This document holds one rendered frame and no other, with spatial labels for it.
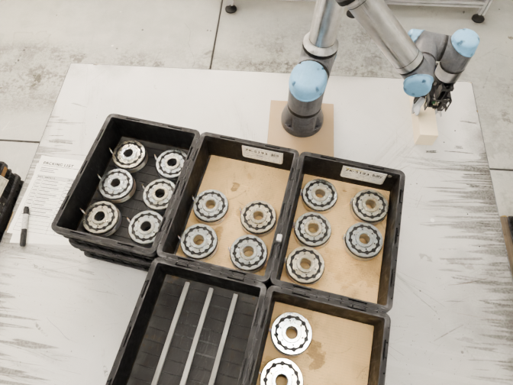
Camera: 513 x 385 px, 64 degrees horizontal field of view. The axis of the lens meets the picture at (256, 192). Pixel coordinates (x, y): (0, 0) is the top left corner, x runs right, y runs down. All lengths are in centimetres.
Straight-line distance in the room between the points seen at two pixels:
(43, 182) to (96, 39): 166
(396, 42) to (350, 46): 170
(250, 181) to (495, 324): 82
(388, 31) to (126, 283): 102
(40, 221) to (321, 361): 99
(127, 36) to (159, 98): 142
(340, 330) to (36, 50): 266
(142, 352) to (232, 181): 53
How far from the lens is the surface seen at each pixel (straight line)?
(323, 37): 136
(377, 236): 118
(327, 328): 112
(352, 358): 112
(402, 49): 119
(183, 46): 287
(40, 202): 156
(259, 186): 124
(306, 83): 132
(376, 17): 113
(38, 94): 291
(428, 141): 156
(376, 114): 161
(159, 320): 115
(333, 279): 115
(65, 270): 142
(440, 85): 144
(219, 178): 126
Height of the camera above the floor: 192
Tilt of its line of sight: 63 degrees down
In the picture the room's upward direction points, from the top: 3 degrees counter-clockwise
